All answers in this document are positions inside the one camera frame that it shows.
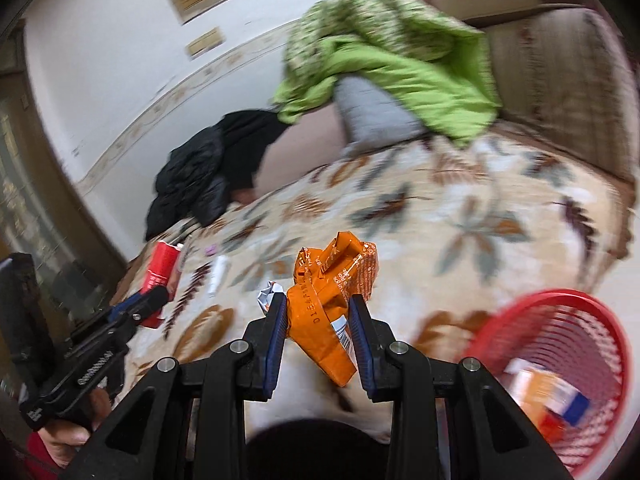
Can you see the red carton box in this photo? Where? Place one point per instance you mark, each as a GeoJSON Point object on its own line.
{"type": "Point", "coordinates": [160, 270]}

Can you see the person's left hand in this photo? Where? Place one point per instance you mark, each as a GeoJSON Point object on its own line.
{"type": "Point", "coordinates": [65, 435]}

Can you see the crumpled white paper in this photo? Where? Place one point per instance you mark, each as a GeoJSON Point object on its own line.
{"type": "Point", "coordinates": [270, 297]}

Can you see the black puffer jacket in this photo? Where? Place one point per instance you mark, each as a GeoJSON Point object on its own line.
{"type": "Point", "coordinates": [190, 180]}

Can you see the green quilt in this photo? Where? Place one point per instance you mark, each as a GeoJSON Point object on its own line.
{"type": "Point", "coordinates": [400, 75]}

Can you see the red mesh basket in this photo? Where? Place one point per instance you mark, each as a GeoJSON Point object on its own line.
{"type": "Point", "coordinates": [590, 340]}

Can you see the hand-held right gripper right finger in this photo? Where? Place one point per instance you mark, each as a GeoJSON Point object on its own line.
{"type": "Point", "coordinates": [361, 347]}

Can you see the person's left forearm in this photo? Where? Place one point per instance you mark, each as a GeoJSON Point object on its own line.
{"type": "Point", "coordinates": [35, 455]}

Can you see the black cloth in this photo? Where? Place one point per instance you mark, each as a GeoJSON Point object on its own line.
{"type": "Point", "coordinates": [250, 150]}

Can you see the small white bottle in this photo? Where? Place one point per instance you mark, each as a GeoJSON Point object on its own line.
{"type": "Point", "coordinates": [217, 275]}

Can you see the grey quilted pillow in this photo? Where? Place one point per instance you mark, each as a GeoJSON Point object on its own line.
{"type": "Point", "coordinates": [370, 115]}

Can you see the small framed wall picture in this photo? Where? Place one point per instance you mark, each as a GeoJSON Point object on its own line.
{"type": "Point", "coordinates": [204, 42]}

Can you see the orange medicine box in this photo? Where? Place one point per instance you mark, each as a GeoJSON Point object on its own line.
{"type": "Point", "coordinates": [540, 390]}

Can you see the brown patterned sofa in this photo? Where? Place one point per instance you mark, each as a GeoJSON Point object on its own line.
{"type": "Point", "coordinates": [550, 70]}

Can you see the white and blue medicine box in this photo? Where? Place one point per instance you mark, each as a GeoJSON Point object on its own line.
{"type": "Point", "coordinates": [575, 407]}

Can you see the orange wrapper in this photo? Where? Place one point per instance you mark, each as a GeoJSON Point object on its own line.
{"type": "Point", "coordinates": [320, 320]}

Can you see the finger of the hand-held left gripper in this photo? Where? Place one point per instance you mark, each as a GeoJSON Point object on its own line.
{"type": "Point", "coordinates": [150, 302]}

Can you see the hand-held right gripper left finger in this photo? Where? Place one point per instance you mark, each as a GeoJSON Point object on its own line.
{"type": "Point", "coordinates": [276, 345]}

